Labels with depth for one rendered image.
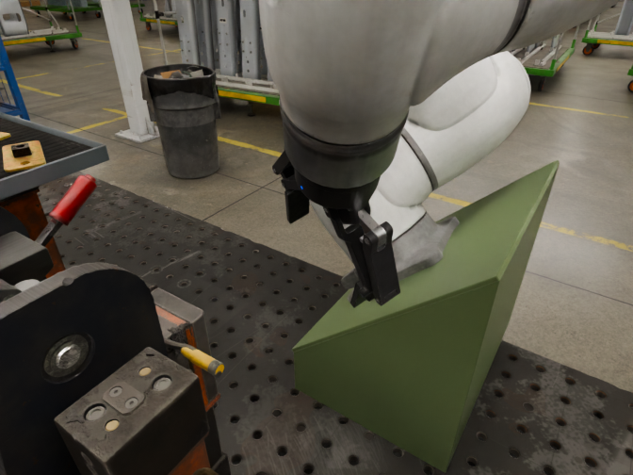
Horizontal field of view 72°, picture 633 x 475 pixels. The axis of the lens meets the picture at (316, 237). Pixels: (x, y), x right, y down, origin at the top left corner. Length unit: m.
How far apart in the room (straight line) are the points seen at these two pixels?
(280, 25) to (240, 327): 0.77
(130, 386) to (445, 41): 0.27
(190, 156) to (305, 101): 3.02
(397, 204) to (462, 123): 0.15
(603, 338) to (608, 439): 1.37
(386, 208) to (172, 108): 2.56
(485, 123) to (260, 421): 0.59
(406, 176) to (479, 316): 0.26
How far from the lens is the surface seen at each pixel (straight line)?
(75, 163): 0.55
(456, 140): 0.71
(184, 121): 3.17
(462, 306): 0.53
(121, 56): 4.21
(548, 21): 0.32
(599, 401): 0.95
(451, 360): 0.59
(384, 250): 0.40
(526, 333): 2.12
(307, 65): 0.24
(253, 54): 4.84
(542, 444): 0.84
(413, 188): 0.70
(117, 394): 0.31
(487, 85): 0.72
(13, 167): 0.56
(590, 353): 2.14
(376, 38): 0.22
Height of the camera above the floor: 1.34
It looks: 32 degrees down
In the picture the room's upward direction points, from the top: straight up
